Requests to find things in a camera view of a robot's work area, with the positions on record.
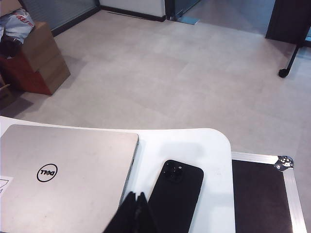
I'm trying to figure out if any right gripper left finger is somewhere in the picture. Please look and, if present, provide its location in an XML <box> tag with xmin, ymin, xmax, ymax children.
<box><xmin>104</xmin><ymin>191</ymin><xmax>138</xmax><ymax>233</ymax></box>

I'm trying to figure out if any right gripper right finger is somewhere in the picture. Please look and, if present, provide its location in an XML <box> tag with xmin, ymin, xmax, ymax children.
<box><xmin>135</xmin><ymin>191</ymin><xmax>159</xmax><ymax>233</ymax></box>

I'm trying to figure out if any silver Dell laptop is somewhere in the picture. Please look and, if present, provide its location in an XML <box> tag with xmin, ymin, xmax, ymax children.
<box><xmin>0</xmin><ymin>124</ymin><xmax>139</xmax><ymax>233</ymax></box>

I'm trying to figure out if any black aluminium-edged flight case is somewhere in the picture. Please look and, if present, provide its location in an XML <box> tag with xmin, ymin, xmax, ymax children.
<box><xmin>230</xmin><ymin>151</ymin><xmax>304</xmax><ymax>233</ymax></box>

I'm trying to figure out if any red box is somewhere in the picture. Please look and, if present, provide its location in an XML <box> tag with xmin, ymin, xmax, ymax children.
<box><xmin>0</xmin><ymin>52</ymin><xmax>53</xmax><ymax>96</ymax></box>

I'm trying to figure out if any tall brown cardboard box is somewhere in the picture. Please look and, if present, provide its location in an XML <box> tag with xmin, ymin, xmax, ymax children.
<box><xmin>20</xmin><ymin>21</ymin><xmax>71</xmax><ymax>95</ymax></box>

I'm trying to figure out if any black bag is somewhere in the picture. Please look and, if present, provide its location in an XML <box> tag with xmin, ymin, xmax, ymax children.
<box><xmin>0</xmin><ymin>36</ymin><xmax>24</xmax><ymax>60</ymax></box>

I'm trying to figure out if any frosted glass door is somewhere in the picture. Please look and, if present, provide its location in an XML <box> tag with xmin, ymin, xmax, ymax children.
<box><xmin>166</xmin><ymin>0</ymin><xmax>202</xmax><ymax>24</ymax></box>

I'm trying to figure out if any wide grey window blind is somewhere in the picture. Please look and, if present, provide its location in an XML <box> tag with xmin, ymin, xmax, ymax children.
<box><xmin>23</xmin><ymin>0</ymin><xmax>100</xmax><ymax>30</ymax></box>

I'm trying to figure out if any grey plastic mailer bag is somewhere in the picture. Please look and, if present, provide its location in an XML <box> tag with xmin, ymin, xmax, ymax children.
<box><xmin>0</xmin><ymin>8</ymin><xmax>35</xmax><ymax>46</ymax></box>

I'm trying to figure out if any open flat cardboard box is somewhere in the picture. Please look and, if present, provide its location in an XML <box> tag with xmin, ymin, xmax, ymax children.
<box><xmin>0</xmin><ymin>0</ymin><xmax>24</xmax><ymax>17</ymax></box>

